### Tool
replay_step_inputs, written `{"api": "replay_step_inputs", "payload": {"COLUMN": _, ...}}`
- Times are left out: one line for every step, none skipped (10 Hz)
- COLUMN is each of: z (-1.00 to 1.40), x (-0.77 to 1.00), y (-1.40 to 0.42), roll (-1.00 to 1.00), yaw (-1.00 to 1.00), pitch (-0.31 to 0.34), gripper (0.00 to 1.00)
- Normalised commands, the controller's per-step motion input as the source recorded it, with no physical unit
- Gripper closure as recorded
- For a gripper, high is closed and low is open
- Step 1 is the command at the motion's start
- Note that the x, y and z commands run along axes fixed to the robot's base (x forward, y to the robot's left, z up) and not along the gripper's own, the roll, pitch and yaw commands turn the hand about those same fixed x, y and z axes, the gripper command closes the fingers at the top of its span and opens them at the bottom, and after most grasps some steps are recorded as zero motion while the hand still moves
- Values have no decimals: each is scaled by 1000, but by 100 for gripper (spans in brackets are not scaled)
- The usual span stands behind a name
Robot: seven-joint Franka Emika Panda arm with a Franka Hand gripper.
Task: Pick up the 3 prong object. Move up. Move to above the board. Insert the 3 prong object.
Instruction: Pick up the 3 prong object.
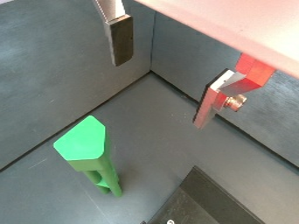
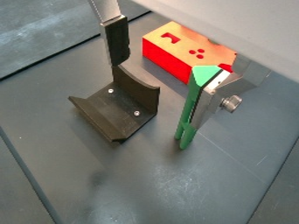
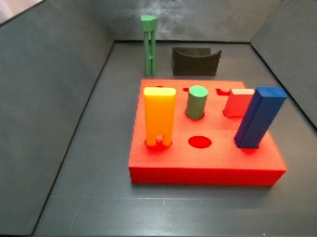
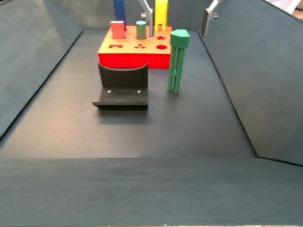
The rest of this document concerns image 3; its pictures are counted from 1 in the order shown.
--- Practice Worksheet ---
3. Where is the red square peg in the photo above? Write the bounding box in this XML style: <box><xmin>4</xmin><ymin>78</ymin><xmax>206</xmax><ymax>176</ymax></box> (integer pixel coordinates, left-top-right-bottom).
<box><xmin>224</xmin><ymin>89</ymin><xmax>256</xmax><ymax>118</ymax></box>

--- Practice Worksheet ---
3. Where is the blue rectangular peg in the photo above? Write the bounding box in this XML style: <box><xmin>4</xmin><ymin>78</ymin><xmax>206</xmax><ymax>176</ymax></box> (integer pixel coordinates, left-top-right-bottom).
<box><xmin>234</xmin><ymin>87</ymin><xmax>288</xmax><ymax>148</ymax></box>

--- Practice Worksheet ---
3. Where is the red peg board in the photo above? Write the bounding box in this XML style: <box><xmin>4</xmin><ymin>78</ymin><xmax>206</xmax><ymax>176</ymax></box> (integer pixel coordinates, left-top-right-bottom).
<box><xmin>129</xmin><ymin>79</ymin><xmax>288</xmax><ymax>186</ymax></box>

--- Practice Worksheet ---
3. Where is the yellow two-prong peg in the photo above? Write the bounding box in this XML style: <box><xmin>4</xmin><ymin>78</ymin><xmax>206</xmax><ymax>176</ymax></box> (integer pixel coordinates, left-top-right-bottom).
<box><xmin>143</xmin><ymin>87</ymin><xmax>175</xmax><ymax>146</ymax></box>

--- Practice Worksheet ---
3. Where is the green cylinder peg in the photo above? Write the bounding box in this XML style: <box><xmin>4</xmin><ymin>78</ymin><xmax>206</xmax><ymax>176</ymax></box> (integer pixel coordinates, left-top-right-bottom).
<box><xmin>186</xmin><ymin>85</ymin><xmax>209</xmax><ymax>119</ymax></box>

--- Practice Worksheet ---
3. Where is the green three-prong peg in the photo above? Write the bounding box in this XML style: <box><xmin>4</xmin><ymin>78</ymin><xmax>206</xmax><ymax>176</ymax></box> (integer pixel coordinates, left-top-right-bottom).
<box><xmin>142</xmin><ymin>15</ymin><xmax>158</xmax><ymax>77</ymax></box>

